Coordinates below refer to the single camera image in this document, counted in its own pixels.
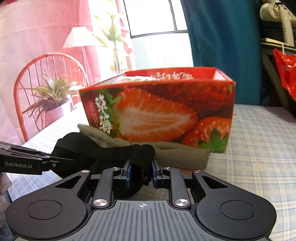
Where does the teal curtain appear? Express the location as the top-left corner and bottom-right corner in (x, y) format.
(181, 0), (262, 105)

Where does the olive knitted cloth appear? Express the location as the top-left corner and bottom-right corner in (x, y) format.
(78, 124), (211, 170)

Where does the pink printed backdrop curtain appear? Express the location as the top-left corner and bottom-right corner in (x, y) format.
(1, 1), (121, 145)

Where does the red strawberry cardboard box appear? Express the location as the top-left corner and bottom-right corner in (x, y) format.
(79, 67), (235, 153)

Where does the red plastic bag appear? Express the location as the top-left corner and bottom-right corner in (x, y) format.
(273, 49), (296, 101)

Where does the plaid bed sheet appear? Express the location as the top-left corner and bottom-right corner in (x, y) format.
(6, 104), (295, 240)

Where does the cluttered dark shelf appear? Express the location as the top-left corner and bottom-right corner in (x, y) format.
(259, 1), (295, 111)

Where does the black cloth strap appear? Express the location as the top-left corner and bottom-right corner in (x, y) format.
(50, 132), (156, 200)

